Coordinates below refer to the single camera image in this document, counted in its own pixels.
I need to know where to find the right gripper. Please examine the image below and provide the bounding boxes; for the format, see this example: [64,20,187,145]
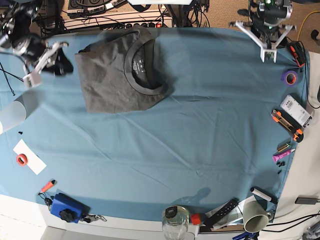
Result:
[12,33,74,76]

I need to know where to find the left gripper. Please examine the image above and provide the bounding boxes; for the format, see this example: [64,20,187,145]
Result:
[228,18,297,50]

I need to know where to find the dark grey T-shirt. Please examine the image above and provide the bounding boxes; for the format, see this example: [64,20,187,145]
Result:
[75,25,169,114]

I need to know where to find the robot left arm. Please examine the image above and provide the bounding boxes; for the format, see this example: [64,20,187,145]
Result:
[228,0,297,50]

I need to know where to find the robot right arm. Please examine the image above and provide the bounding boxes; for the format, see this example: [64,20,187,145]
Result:
[0,0,74,76]

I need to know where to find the orange black clamp tool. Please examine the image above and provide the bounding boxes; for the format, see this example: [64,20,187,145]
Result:
[289,41,306,68]

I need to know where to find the purple tape roll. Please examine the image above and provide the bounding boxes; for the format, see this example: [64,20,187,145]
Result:
[281,70,299,87]

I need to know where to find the black zip tie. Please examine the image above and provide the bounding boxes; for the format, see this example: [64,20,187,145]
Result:
[0,61,26,96]

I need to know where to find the frosted plastic cup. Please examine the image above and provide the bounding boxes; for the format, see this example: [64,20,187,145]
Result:
[0,101,27,134]

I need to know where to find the white barcode device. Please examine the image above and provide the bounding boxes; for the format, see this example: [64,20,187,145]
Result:
[280,94,312,128]

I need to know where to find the orange black utility knife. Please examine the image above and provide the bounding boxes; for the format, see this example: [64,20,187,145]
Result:
[271,109,304,143]

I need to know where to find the black power strip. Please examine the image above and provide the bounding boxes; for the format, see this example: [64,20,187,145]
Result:
[124,22,163,29]

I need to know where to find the blue table cloth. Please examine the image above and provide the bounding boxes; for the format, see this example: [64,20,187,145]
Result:
[0,28,306,221]

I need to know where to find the white paper sheet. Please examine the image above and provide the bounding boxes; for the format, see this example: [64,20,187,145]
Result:
[13,139,47,175]

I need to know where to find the orange tape roll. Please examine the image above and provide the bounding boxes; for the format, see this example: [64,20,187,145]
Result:
[16,153,28,167]

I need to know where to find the small gold battery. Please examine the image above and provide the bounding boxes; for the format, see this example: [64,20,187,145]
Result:
[277,142,291,153]

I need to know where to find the orange marker pen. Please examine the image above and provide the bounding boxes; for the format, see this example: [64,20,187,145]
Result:
[38,179,56,195]

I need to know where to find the purple glue tube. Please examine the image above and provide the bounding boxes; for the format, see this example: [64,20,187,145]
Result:
[272,148,296,162]

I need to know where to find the blue clamp block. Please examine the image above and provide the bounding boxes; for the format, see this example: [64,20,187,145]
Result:
[50,193,85,224]

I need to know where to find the metal carabiner keys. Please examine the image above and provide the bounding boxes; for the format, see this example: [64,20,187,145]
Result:
[80,214,107,223]

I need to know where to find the white black marker roll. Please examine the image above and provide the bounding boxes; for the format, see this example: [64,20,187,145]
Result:
[250,187,278,205]

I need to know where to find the grey adapter box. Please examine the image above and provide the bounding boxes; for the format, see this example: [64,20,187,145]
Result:
[294,196,319,205]

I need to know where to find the black remote control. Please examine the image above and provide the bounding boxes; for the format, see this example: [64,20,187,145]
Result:
[203,198,239,227]

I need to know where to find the grey-green mug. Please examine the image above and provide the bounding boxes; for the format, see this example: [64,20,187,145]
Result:
[242,200,274,233]

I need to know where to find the glass jar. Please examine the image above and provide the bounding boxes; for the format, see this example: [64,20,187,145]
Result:
[162,205,190,240]

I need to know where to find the orange cube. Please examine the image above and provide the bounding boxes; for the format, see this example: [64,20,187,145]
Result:
[190,213,202,225]

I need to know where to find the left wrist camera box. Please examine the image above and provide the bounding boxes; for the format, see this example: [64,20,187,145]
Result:
[260,48,277,63]

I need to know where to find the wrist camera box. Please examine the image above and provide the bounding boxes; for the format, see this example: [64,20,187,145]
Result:
[22,72,42,89]
[260,48,277,63]

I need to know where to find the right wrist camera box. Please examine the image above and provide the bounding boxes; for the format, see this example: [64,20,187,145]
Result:
[22,72,42,89]

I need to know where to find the yellow cable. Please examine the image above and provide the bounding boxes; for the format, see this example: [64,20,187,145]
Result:
[297,10,320,42]

